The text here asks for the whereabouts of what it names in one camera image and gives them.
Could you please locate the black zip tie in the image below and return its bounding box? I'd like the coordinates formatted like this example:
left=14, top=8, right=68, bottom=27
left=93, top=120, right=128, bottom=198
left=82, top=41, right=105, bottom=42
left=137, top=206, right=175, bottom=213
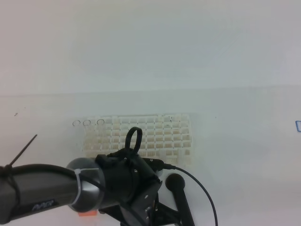
left=0, top=134, right=38, bottom=179

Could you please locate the orange cube block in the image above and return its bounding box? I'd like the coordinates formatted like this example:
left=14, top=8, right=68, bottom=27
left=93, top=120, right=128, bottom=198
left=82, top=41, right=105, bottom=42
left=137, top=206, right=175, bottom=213
left=78, top=210, right=97, bottom=217

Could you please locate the clear test tube right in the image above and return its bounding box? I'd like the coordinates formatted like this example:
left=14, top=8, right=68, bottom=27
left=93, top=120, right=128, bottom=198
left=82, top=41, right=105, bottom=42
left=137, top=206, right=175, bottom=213
left=96, top=119, right=106, bottom=136

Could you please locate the clear test tube leftmost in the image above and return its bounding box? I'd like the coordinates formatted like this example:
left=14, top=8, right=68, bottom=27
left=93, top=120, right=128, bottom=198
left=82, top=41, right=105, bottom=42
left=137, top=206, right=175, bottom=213
left=72, top=120, right=82, bottom=133

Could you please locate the black camera cable left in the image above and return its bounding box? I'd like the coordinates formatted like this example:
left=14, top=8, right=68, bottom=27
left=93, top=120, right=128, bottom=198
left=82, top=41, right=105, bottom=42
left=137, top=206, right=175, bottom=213
left=162, top=126, right=218, bottom=226

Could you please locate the white test tube rack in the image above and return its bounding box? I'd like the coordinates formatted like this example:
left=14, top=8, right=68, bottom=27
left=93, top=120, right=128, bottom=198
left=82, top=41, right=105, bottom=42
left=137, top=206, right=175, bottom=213
left=80, top=114, right=193, bottom=166

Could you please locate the clear test tube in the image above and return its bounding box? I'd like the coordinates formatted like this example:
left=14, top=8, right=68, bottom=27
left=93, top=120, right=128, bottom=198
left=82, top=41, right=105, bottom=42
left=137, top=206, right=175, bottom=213
left=96, top=119, right=106, bottom=136
left=83, top=120, right=94, bottom=135
left=72, top=120, right=82, bottom=133

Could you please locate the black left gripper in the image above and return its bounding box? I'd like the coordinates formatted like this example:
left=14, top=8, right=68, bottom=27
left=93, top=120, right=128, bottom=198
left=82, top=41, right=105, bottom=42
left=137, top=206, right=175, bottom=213
left=95, top=148, right=186, bottom=226

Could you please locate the black round-headed stand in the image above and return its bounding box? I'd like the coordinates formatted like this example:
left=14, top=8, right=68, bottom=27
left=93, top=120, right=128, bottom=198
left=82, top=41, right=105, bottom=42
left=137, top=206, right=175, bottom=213
left=165, top=173, right=195, bottom=226

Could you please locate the clear test tube middle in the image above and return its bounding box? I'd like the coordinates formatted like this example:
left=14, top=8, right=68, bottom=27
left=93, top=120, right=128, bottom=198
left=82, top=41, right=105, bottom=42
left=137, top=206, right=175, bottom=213
left=83, top=120, right=94, bottom=135

